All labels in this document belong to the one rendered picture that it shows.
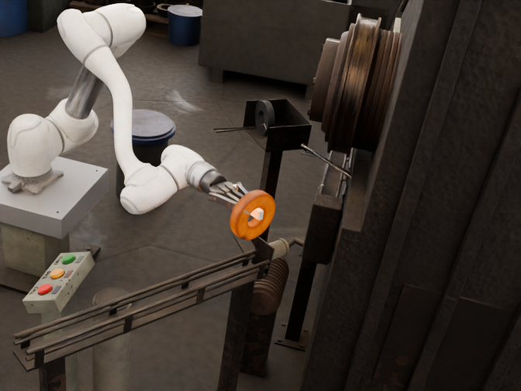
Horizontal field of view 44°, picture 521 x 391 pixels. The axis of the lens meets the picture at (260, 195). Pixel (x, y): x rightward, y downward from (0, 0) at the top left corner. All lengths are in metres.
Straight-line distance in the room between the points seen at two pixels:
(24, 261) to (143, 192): 1.06
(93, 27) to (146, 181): 0.56
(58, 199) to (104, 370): 0.76
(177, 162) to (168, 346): 0.90
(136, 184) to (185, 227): 1.30
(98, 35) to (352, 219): 1.02
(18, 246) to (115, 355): 0.90
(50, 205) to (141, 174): 0.70
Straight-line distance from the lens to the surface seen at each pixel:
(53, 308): 1.97
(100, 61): 2.18
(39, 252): 2.86
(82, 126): 2.69
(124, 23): 2.30
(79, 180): 2.75
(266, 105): 2.85
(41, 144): 2.63
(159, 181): 2.01
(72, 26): 2.23
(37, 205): 2.63
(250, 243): 3.20
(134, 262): 3.04
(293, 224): 3.40
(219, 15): 4.72
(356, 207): 2.01
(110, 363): 2.20
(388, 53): 2.06
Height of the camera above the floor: 1.93
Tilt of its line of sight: 33 degrees down
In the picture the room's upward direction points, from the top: 9 degrees clockwise
